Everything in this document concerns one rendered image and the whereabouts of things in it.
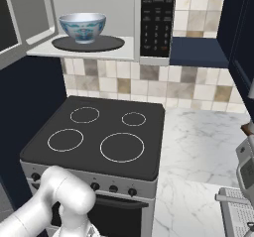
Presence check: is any black hob stove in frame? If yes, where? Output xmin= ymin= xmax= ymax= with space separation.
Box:
xmin=19 ymin=95 xmax=166 ymax=237

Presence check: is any blue patterned white bowl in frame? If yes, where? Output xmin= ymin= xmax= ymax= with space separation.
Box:
xmin=59 ymin=12 xmax=108 ymax=45

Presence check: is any black oven door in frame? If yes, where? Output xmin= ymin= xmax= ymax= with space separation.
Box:
xmin=49 ymin=194 xmax=156 ymax=237

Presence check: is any navy wall cupboard door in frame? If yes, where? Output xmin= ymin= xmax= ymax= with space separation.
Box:
xmin=227 ymin=0 xmax=254 ymax=124

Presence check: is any grey microwave door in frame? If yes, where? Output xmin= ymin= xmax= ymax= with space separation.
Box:
xmin=0 ymin=0 xmax=62 ymax=72

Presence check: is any navy tall cupboard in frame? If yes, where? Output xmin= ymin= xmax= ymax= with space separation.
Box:
xmin=0 ymin=56 xmax=68 ymax=212

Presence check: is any dark oven door handle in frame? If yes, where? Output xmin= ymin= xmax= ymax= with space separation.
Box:
xmin=93 ymin=195 xmax=150 ymax=210

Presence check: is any navy open wall shelf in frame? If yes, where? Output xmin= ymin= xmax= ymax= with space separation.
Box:
xmin=169 ymin=0 xmax=250 ymax=69

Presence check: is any dark round turntable plate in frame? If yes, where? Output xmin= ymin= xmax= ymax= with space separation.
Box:
xmin=51 ymin=34 xmax=126 ymax=54

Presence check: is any silver cupboard door handle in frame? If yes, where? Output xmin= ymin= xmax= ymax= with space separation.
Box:
xmin=246 ymin=79 xmax=254 ymax=101

